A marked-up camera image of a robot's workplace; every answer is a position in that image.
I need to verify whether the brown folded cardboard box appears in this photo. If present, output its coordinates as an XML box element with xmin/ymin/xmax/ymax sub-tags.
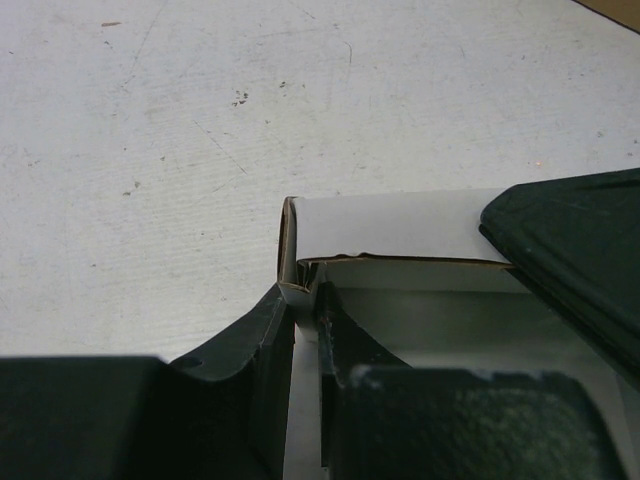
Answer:
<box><xmin>578</xmin><ymin>0</ymin><xmax>639</xmax><ymax>17</ymax></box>

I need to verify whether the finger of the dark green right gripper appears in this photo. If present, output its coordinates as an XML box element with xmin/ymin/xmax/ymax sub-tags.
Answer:
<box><xmin>479</xmin><ymin>169</ymin><xmax>639</xmax><ymax>383</ymax></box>

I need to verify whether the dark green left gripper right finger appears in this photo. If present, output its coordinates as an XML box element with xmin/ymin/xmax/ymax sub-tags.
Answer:
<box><xmin>317</xmin><ymin>283</ymin><xmax>620</xmax><ymax>479</ymax></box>

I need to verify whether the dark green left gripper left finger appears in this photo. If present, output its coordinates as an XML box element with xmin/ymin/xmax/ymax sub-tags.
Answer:
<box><xmin>1</xmin><ymin>287</ymin><xmax>294</xmax><ymax>479</ymax></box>

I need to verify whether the white paper box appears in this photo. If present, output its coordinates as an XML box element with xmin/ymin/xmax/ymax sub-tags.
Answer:
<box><xmin>278</xmin><ymin>189</ymin><xmax>639</xmax><ymax>479</ymax></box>

